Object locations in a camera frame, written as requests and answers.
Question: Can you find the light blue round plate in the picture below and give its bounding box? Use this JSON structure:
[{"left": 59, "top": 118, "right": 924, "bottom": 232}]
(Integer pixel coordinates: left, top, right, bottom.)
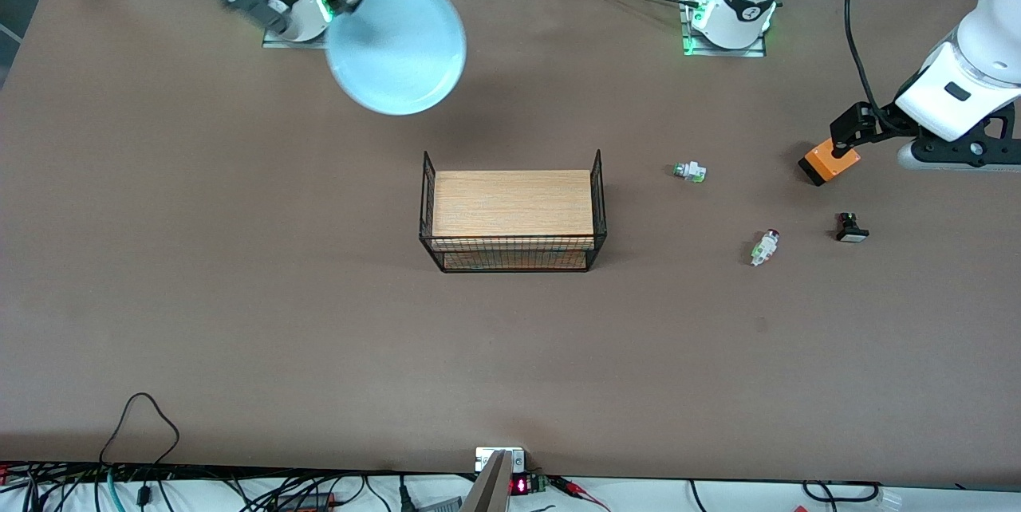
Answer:
[{"left": 325, "top": 0, "right": 468, "bottom": 116}]

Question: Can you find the white switch with red button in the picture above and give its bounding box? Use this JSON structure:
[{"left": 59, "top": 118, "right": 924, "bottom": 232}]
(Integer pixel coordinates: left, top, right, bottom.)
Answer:
[{"left": 750, "top": 229, "right": 781, "bottom": 267}]

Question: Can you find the light wooden shelf board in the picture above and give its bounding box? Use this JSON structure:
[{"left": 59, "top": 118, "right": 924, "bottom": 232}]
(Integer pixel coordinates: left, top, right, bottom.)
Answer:
[
  {"left": 443, "top": 251, "right": 589, "bottom": 270},
  {"left": 433, "top": 170, "right": 595, "bottom": 250}
]

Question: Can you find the red clip lead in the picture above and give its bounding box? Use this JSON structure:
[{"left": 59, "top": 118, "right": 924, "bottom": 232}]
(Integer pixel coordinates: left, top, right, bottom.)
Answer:
[{"left": 549, "top": 477, "right": 611, "bottom": 512}]

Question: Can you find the small white box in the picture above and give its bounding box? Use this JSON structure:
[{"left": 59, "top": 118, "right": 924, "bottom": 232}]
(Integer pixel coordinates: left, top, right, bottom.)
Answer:
[{"left": 475, "top": 447, "right": 526, "bottom": 473}]

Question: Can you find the black power adapter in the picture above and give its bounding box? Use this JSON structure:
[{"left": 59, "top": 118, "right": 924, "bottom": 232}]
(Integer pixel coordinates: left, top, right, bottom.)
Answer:
[{"left": 275, "top": 491, "right": 336, "bottom": 511}]

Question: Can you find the grey metal bar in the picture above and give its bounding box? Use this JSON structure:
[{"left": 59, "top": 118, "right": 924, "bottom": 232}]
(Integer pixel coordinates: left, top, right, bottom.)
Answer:
[{"left": 461, "top": 451, "right": 512, "bottom": 512}]

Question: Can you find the orange button enclosure box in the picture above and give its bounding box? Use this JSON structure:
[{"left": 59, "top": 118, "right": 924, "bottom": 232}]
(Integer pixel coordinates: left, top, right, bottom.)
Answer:
[{"left": 798, "top": 139, "right": 862, "bottom": 187}]

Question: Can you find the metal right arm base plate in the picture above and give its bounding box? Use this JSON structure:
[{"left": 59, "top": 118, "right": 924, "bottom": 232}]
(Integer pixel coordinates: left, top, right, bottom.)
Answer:
[{"left": 262, "top": 18, "right": 340, "bottom": 49}]

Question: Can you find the black switch with white cap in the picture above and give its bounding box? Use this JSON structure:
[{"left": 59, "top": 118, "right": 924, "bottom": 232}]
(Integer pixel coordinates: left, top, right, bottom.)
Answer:
[{"left": 835, "top": 212, "right": 870, "bottom": 243}]

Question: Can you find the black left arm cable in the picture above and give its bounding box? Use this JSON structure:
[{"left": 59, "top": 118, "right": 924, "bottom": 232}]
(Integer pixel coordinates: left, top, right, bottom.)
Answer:
[{"left": 844, "top": 0, "right": 886, "bottom": 130}]

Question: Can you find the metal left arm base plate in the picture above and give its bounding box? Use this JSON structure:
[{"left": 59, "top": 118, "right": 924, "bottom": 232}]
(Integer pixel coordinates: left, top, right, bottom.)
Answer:
[{"left": 680, "top": 0, "right": 768, "bottom": 58}]

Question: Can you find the black wire mesh rack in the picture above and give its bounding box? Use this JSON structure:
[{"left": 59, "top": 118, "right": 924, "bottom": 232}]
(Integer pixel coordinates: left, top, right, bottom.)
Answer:
[{"left": 419, "top": 149, "right": 607, "bottom": 274}]

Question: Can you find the flat looped black cable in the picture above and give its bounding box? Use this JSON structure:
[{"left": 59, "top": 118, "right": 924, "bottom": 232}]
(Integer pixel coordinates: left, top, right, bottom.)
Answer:
[{"left": 802, "top": 480, "right": 882, "bottom": 503}]

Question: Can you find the looped thin black cable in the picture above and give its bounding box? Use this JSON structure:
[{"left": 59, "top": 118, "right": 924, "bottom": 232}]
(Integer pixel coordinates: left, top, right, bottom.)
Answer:
[{"left": 100, "top": 392, "right": 180, "bottom": 467}]

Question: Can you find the black cable tangle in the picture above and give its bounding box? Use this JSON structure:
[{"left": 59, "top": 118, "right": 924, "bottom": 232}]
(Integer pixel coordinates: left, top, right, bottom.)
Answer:
[{"left": 0, "top": 460, "right": 400, "bottom": 512}]

